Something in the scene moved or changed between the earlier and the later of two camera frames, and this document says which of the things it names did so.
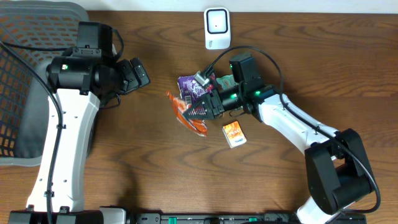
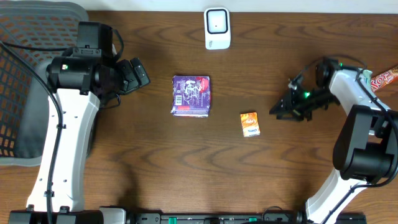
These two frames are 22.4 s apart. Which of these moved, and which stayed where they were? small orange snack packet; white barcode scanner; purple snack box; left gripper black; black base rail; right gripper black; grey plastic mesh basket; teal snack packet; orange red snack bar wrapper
Moved: orange red snack bar wrapper; purple snack box; right gripper black; teal snack packet; small orange snack packet
Stayed: grey plastic mesh basket; left gripper black; white barcode scanner; black base rail
